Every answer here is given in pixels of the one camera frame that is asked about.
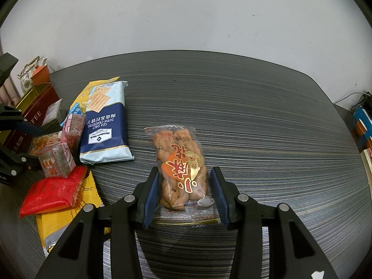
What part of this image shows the blue soda crackers pack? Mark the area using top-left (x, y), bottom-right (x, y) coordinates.
top-left (80, 81), bottom-right (134, 164)

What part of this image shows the fried dough twists bag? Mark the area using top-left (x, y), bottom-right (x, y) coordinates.
top-left (144, 124), bottom-right (219, 226)

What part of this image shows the yellow Wan Li Yuan packet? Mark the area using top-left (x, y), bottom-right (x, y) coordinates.
top-left (70, 77), bottom-right (119, 113)

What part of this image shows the large yellow snack bag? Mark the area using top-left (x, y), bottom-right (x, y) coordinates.
top-left (36, 170), bottom-right (104, 257)

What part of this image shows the red snack packet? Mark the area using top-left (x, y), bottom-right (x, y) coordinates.
top-left (19, 166), bottom-right (88, 218)

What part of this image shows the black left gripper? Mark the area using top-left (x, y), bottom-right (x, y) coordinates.
top-left (0, 52), bottom-right (44, 188)

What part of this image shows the clear orange snack bag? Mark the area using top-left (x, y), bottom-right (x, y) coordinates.
top-left (28, 131), bottom-right (62, 156)

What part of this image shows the pink wrapped snack cube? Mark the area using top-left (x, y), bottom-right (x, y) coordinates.
top-left (60, 113), bottom-right (86, 152)

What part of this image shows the grey tea leaf packet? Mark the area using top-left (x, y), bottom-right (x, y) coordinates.
top-left (42, 99), bottom-right (68, 133)

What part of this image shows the small blue snack packet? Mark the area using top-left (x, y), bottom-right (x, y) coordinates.
top-left (60, 102), bottom-right (83, 127)

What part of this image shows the books stack at right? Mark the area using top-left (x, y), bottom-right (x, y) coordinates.
top-left (354, 107), bottom-right (371, 189)

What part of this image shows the red gold toffee tin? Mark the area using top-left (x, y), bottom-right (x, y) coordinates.
top-left (1, 83), bottom-right (59, 153)

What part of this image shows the orange lidded tea cup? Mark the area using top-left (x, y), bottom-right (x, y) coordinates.
top-left (31, 65), bottom-right (50, 85)

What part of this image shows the porcelain floral teapot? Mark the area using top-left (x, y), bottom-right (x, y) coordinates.
top-left (17, 56), bottom-right (47, 94)

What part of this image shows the grey cable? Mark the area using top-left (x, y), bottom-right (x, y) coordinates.
top-left (333, 91), bottom-right (372, 114)

